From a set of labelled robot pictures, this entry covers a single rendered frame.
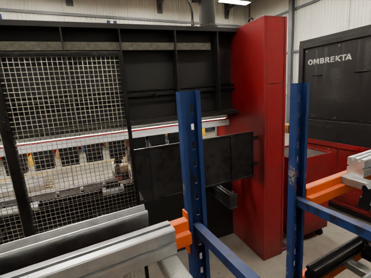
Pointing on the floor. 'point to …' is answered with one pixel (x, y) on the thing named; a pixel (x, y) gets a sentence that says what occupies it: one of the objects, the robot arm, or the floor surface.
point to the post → (8, 144)
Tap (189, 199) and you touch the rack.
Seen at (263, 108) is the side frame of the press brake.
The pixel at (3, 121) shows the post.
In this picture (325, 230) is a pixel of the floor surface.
